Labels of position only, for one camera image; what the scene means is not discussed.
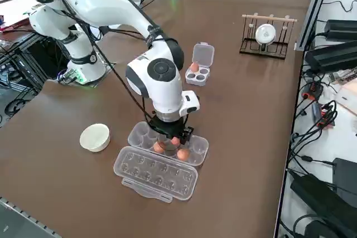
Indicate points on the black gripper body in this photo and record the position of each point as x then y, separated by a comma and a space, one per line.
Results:
167, 129

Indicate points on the brown egg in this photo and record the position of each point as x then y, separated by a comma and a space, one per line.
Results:
194, 67
175, 141
183, 154
159, 147

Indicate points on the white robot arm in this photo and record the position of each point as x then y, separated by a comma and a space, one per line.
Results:
156, 82

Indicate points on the transparent twelve-slot egg tray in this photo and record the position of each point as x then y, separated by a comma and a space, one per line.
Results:
156, 171

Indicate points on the transparent four-slot egg tray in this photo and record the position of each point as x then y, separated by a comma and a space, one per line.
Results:
203, 54

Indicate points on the white round bowl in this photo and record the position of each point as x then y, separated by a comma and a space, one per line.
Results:
94, 137

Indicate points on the orange black plug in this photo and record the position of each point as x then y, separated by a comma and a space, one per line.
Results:
312, 90
325, 115

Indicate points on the large black power adapter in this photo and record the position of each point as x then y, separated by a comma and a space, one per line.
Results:
320, 201

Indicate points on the light wooden board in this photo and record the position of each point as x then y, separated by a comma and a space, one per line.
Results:
348, 96

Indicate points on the black equipment frame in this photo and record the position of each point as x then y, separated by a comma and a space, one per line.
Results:
42, 54

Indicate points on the aluminium frame post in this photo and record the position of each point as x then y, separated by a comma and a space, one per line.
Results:
313, 6

